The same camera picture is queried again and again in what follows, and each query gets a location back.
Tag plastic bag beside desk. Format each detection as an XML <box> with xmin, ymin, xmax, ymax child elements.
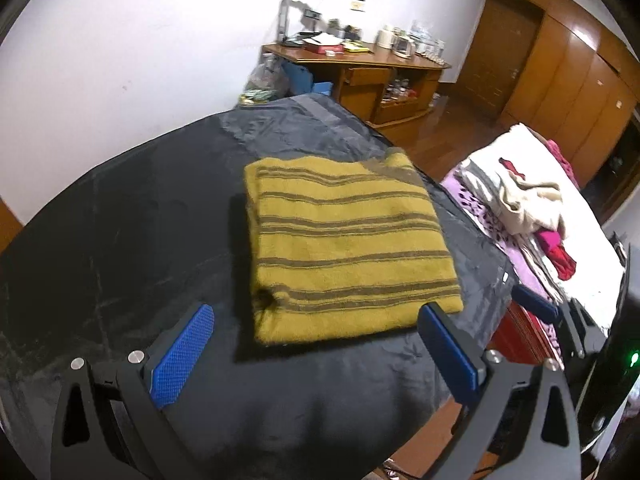
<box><xmin>239</xmin><ymin>53</ymin><xmax>290</xmax><ymax>106</ymax></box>

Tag brown wooden door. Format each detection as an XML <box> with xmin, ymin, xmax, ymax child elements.
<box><xmin>0</xmin><ymin>200</ymin><xmax>23</xmax><ymax>252</ymax></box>

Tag wooden desk with clutter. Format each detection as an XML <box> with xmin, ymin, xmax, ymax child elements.
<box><xmin>262</xmin><ymin>44</ymin><xmax>449</xmax><ymax>127</ymax></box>

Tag red floral bedding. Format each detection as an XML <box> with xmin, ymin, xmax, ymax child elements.
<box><xmin>439</xmin><ymin>121</ymin><xmax>626</xmax><ymax>366</ymax></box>

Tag black desk lamp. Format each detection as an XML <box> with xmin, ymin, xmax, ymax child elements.
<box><xmin>276</xmin><ymin>0</ymin><xmax>364</xmax><ymax>47</ymax></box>

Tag white cream clothes pile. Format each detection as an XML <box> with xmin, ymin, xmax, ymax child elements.
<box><xmin>459</xmin><ymin>160</ymin><xmax>565</xmax><ymax>238</ymax></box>

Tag wooden wardrobe cabinets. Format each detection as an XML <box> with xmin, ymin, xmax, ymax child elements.
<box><xmin>456</xmin><ymin>0</ymin><xmax>639</xmax><ymax>221</ymax></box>

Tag mustard striped knit sweater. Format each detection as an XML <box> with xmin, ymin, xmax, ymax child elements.
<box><xmin>244</xmin><ymin>148</ymin><xmax>463</xmax><ymax>346</ymax></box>

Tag pink red garment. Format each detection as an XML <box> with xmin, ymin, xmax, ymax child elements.
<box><xmin>534</xmin><ymin>229</ymin><xmax>577</xmax><ymax>281</ymax></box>

